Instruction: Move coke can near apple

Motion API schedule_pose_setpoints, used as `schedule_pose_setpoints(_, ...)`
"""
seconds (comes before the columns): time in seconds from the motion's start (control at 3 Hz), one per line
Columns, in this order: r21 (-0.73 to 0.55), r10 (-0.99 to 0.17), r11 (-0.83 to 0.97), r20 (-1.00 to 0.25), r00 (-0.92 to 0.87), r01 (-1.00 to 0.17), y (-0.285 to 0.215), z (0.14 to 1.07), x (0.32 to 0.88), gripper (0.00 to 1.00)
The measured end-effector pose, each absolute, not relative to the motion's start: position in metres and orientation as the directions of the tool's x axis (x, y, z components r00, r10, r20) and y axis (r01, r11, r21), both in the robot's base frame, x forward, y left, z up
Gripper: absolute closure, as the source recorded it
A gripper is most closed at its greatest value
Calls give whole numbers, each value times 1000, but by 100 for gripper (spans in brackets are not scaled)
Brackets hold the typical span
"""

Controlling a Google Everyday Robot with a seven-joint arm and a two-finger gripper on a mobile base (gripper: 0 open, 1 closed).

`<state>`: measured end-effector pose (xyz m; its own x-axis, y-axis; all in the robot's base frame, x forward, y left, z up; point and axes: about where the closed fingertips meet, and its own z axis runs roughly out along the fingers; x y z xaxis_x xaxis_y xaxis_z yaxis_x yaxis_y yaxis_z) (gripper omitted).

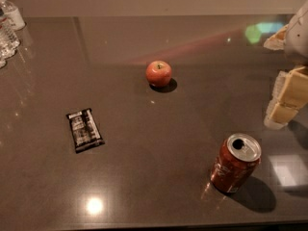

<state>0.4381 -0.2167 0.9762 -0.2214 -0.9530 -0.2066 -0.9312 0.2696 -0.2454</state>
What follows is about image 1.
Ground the red apple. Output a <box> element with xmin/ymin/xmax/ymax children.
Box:
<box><xmin>145</xmin><ymin>61</ymin><xmax>172</xmax><ymax>88</ymax></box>

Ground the clear bottle white label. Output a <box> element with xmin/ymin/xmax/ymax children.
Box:
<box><xmin>0</xmin><ymin>0</ymin><xmax>26</xmax><ymax>31</ymax></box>

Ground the black snack bar wrapper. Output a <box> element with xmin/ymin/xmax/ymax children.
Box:
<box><xmin>66</xmin><ymin>108</ymin><xmax>105</xmax><ymax>153</ymax></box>

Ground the clear ribbed water bottle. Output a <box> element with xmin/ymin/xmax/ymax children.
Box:
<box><xmin>0</xmin><ymin>9</ymin><xmax>20</xmax><ymax>59</ymax></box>

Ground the red coke can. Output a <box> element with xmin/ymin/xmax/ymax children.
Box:
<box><xmin>210</xmin><ymin>133</ymin><xmax>262</xmax><ymax>193</ymax></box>

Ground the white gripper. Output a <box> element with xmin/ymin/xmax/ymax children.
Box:
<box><xmin>264</xmin><ymin>0</ymin><xmax>308</xmax><ymax>130</ymax></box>

